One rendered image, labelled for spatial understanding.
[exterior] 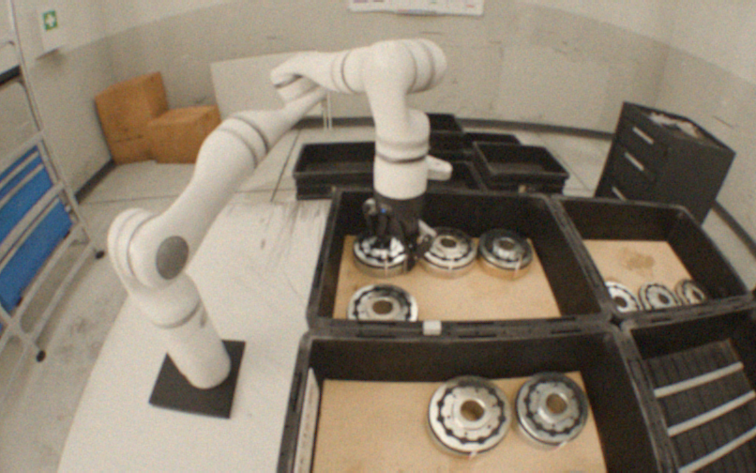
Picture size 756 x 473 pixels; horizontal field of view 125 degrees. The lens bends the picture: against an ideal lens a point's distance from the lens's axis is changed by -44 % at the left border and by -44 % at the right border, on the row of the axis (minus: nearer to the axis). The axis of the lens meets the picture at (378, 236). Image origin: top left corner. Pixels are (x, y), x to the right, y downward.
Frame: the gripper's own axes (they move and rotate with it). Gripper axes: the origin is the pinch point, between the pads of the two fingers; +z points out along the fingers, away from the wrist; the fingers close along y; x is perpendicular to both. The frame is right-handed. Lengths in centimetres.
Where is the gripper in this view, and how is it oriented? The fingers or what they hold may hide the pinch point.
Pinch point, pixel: (397, 256)
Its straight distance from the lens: 58.8
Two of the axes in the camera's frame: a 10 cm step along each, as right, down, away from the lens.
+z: 0.0, 7.7, 6.4
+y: 7.6, 4.2, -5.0
